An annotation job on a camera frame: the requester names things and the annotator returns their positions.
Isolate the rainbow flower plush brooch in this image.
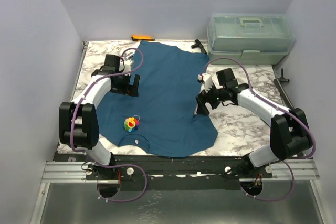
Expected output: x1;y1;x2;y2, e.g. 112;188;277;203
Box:
123;115;140;133

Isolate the blue t-shirt garment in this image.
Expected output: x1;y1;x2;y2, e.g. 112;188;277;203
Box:
97;41;218;157

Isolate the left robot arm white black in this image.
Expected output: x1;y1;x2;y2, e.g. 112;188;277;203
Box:
59;54;140;179

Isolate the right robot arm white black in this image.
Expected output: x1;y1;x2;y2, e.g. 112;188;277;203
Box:
196;68;314;178

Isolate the metal faucet fitting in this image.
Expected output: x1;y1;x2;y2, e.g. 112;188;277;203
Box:
123;52;134;60

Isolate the orange utility knife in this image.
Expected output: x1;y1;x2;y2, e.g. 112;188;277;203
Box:
131;35;155;41

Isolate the green plastic toolbox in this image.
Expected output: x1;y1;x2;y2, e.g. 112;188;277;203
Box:
207;14;295;65

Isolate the black clamp bar tool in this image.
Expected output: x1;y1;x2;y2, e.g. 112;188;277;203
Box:
273;68;294;109

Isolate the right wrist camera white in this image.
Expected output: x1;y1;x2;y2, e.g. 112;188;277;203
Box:
197;73;214;94

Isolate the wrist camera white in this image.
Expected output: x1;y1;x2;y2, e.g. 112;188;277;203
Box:
197;73;214;94
120;60;134;73

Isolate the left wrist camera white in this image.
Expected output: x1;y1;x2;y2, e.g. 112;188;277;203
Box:
120;60;134;73

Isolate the black T-handle tool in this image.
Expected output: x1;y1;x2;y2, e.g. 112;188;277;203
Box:
191;39;207;54

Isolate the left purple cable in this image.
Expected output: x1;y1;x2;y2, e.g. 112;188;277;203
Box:
68;48;149;204

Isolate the purple cable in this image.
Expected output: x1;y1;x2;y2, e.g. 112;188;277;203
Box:
200;57;313;202
68;48;149;204

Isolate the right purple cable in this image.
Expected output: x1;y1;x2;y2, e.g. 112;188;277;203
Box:
200;57;313;202

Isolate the aluminium rail frame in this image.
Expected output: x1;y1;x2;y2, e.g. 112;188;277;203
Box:
41;159;320;184

